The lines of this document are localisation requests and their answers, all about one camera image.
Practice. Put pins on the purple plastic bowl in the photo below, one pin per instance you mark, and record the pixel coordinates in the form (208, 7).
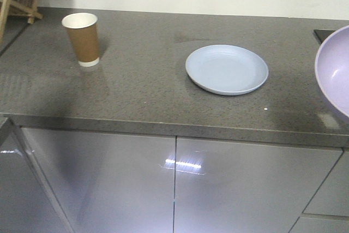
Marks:
(331, 70)

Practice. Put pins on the blue plastic plate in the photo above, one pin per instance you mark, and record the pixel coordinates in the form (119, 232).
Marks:
(226, 69)

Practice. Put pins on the brown paper cup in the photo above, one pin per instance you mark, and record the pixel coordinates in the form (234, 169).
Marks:
(82, 32)

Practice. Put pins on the grey right cabinet door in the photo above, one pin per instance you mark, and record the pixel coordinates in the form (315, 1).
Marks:
(239, 187)

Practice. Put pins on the grey left cabinet door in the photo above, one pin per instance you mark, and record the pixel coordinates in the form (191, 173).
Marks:
(107, 182)

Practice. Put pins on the black induction cooktop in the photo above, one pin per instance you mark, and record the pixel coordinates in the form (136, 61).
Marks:
(322, 34)

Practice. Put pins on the grey corner cabinet door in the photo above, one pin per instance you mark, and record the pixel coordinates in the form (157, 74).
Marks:
(27, 202)

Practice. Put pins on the wooden folding rack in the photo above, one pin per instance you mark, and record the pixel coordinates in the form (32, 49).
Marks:
(24, 8)

